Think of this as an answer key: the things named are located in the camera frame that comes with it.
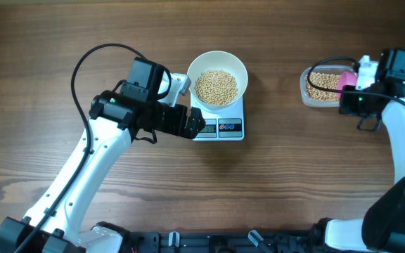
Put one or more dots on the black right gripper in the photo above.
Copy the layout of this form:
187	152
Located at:
348	105

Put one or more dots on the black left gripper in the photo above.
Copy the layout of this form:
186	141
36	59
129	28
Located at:
177	127

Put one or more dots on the pink plastic measuring scoop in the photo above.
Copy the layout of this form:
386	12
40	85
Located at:
347	80

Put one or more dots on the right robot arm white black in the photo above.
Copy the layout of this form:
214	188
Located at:
379	93

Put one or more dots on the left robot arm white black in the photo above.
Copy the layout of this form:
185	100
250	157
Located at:
146	100

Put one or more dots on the soybeans pile in bowl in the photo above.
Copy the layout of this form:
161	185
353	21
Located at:
216	87

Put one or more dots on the white digital kitchen scale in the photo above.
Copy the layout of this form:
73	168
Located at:
226	124

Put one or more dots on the white round bowl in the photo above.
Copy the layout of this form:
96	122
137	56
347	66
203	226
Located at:
218	60

